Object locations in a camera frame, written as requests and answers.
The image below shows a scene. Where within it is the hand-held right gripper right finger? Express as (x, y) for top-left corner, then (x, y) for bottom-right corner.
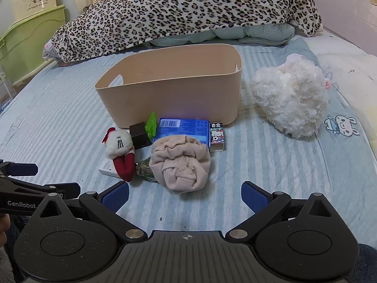
(225, 181), (335, 241)

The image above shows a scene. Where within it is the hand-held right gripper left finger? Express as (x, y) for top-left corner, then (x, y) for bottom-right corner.
(35, 181), (148, 241)

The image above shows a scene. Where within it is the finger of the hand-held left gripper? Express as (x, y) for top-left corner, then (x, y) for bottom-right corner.
(0, 160), (39, 178)
(0, 177), (81, 201)

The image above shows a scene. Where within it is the person's left hand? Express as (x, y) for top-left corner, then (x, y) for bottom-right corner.
(0, 214), (11, 249)

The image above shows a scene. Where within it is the flat white box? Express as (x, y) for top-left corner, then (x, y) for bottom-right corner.
(98, 147), (154, 180)

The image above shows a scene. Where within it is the green patterned wrapper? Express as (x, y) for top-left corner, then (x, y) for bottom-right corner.
(135, 158), (156, 181)

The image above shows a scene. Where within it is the red and white plush doll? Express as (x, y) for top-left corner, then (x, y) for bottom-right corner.
(102, 127), (136, 182)

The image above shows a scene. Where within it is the dark brown cube box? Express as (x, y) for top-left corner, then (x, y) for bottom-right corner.
(129, 122), (153, 150)

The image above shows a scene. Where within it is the blue striped bed sheet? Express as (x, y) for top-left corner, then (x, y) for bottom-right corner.
(0, 37), (372, 242)

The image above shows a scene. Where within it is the small cartoon print box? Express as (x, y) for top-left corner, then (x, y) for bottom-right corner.
(209, 121), (227, 153)

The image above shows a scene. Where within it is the crumpled beige fleece cloth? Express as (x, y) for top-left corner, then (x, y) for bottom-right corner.
(149, 136), (212, 194)

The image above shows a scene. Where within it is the bright green packet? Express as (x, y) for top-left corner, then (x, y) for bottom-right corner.
(145, 112), (158, 142)

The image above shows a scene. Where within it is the blue cardboard box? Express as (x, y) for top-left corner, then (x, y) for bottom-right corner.
(153, 118), (211, 148)

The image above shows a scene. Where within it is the white fluffy plush toy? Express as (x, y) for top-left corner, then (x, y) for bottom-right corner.
(250, 54), (334, 139)

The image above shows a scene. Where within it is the pink pillow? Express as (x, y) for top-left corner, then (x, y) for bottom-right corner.
(43, 40), (64, 65)

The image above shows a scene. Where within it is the beige plastic storage bin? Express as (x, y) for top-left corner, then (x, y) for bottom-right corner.
(94, 44), (243, 130)

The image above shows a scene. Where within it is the person's leg in jeans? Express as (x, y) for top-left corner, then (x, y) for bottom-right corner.
(348, 242), (377, 283)

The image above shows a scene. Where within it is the green plastic drawer cabinet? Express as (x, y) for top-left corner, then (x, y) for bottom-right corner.
(0, 0), (67, 87)

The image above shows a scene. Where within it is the pale rabbit print quilt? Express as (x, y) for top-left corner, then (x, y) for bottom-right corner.
(295, 34), (377, 242)

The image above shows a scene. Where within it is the teal checked quilt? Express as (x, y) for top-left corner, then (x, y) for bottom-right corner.
(144, 23), (295, 48)

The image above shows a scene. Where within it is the leopard print blanket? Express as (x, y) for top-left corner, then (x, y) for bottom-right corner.
(44, 0), (323, 63)

